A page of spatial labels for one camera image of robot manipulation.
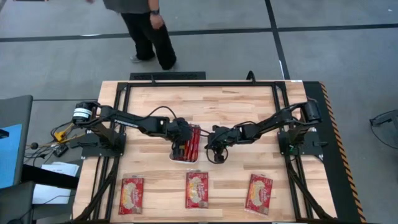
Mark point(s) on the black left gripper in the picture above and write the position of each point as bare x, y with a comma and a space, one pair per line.
180, 130

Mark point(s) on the white plastic basket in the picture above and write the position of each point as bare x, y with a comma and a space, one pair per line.
189, 162

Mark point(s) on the black perforated panel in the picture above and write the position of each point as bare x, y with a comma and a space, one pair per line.
168, 76

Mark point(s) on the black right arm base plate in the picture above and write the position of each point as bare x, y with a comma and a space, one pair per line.
312, 149

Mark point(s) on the small white label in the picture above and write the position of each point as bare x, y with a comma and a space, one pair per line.
296, 81

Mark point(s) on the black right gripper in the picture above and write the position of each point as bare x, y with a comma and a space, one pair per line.
230, 136

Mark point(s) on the small black ball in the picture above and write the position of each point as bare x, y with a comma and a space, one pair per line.
34, 145

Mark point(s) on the grey stand foot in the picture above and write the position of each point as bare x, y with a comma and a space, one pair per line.
385, 119

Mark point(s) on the person's hand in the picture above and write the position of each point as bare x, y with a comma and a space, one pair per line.
156, 21

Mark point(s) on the small black device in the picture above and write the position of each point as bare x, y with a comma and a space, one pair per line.
3, 133

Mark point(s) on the small black box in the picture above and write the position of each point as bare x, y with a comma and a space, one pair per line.
60, 151

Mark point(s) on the white paper sheet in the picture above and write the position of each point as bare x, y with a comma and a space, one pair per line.
46, 194
60, 169

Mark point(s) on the grey monitor with blue screen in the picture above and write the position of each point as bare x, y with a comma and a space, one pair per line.
15, 109

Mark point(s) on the black hazard-striped mat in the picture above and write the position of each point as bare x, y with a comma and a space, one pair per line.
339, 174

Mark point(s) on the person's forearm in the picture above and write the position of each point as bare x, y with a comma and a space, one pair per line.
154, 4

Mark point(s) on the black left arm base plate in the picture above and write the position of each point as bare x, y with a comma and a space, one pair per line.
93, 152

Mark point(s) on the person's wristwatch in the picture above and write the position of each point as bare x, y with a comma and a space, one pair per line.
155, 12

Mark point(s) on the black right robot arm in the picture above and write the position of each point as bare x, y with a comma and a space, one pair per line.
273, 119

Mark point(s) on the person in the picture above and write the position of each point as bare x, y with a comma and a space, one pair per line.
146, 37

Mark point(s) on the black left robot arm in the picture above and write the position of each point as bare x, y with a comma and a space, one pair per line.
130, 119

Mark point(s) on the yellow connector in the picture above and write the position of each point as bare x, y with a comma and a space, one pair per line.
60, 136

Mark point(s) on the black desk bar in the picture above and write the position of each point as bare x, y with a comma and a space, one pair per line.
46, 178

